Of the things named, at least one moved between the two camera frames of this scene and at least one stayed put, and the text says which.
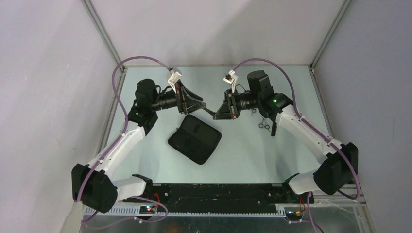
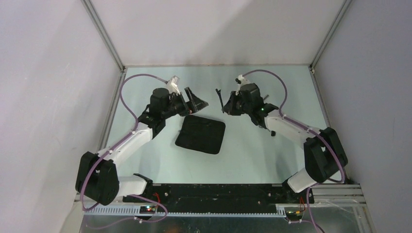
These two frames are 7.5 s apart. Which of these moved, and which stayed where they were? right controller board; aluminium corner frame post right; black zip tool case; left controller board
Moved: black zip tool case
Stayed: right controller board; aluminium corner frame post right; left controller board
